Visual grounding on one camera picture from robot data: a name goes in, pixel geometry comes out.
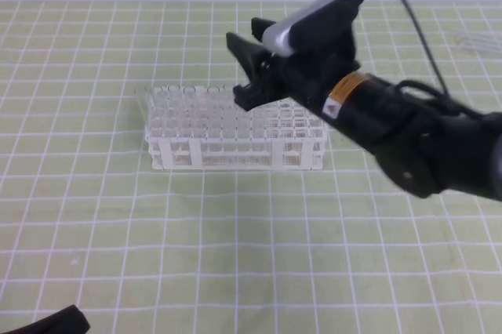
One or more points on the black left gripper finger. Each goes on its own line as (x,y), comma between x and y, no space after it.
(70,320)

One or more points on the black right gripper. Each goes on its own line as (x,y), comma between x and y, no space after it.
(306,77)

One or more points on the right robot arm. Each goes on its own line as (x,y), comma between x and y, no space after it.
(424,142)

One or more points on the white test tube rack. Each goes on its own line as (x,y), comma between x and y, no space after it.
(201,128)

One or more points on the clear tube leaning on rack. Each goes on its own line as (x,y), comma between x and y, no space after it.
(141,94)

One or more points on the clear test tubes far right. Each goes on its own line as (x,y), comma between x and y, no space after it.
(480,42)

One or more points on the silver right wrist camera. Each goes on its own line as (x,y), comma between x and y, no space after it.
(312,27)

